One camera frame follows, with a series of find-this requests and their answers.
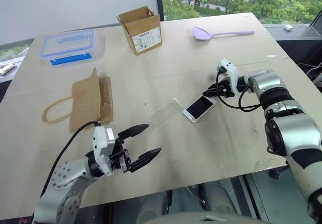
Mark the black window frame post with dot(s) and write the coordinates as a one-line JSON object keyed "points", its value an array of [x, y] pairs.
{"points": [[158, 0]]}

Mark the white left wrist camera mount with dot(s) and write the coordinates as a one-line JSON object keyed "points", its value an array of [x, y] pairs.
{"points": [[100, 143]]}

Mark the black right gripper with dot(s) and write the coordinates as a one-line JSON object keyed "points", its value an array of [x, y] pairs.
{"points": [[226, 86]]}

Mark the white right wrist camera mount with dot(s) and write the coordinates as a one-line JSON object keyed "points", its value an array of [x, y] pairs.
{"points": [[231, 70]]}

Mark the brown paper bag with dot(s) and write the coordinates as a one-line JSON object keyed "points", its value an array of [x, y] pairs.
{"points": [[85, 103]]}

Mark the dark side desk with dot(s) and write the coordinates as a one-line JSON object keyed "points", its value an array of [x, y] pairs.
{"points": [[299, 45]]}

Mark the lilac plastic spatula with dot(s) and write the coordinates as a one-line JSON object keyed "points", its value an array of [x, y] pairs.
{"points": [[201, 34]]}

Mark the pale rounded robot body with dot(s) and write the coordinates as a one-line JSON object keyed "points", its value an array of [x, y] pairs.
{"points": [[201, 219]]}

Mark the small white box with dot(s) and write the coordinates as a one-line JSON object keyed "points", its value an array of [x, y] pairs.
{"points": [[288, 27]]}

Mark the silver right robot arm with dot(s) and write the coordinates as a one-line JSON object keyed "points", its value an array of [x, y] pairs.
{"points": [[289, 128]]}

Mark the white smartphone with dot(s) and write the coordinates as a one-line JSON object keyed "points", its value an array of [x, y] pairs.
{"points": [[198, 107]]}

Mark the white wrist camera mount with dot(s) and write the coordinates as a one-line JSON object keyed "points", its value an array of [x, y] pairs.
{"points": [[100, 143], [231, 70]]}

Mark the clear container with blue lid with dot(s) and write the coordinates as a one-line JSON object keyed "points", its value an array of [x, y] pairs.
{"points": [[68, 41]]}

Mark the white roller blind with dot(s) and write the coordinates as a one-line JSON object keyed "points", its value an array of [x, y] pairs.
{"points": [[75, 5]]}

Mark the white packet with red print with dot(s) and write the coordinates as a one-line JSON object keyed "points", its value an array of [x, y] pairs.
{"points": [[6, 69]]}

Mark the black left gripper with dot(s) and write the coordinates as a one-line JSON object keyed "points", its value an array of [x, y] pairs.
{"points": [[118, 156]]}

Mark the clear plastic phone case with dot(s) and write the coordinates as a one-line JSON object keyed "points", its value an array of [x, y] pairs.
{"points": [[163, 113]]}

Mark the open cardboard box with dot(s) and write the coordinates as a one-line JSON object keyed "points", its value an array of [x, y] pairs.
{"points": [[146, 36]]}

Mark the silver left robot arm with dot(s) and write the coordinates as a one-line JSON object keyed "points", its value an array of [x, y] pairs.
{"points": [[65, 178]]}

